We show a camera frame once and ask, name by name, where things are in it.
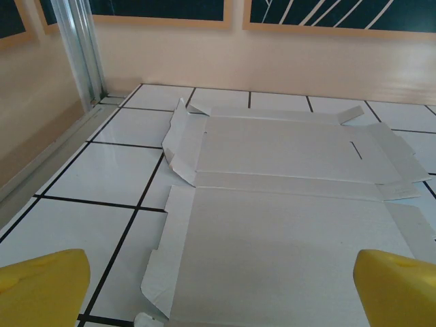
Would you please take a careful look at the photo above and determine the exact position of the blue and white paper box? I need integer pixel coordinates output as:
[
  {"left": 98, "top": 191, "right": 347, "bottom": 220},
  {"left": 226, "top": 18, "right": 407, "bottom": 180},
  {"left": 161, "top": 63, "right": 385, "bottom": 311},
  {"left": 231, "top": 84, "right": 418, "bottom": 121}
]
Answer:
[{"left": 140, "top": 97, "right": 436, "bottom": 327}]

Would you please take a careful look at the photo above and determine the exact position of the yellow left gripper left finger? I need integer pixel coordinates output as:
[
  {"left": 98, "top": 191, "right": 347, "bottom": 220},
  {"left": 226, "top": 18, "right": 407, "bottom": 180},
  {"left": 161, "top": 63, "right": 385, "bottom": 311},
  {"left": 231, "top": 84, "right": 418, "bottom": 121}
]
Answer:
[{"left": 0, "top": 248, "right": 91, "bottom": 327}]

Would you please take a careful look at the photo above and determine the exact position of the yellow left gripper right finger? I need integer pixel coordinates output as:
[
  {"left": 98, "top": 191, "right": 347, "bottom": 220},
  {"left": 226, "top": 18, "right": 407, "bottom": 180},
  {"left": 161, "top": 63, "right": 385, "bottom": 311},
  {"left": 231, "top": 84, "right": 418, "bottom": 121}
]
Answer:
[{"left": 353, "top": 249, "right": 436, "bottom": 327}]

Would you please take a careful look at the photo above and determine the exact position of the aluminium frame post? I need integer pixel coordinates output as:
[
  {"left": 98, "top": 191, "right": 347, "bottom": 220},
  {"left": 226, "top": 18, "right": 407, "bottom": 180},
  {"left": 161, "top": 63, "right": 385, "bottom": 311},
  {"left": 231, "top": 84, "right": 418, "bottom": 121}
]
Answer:
[{"left": 54, "top": 0, "right": 110, "bottom": 113}]

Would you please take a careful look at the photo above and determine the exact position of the aluminium side rail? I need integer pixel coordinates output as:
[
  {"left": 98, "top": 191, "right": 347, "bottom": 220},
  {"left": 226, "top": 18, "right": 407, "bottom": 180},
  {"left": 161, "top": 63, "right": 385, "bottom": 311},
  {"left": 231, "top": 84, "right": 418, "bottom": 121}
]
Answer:
[{"left": 0, "top": 96, "right": 127, "bottom": 205}]

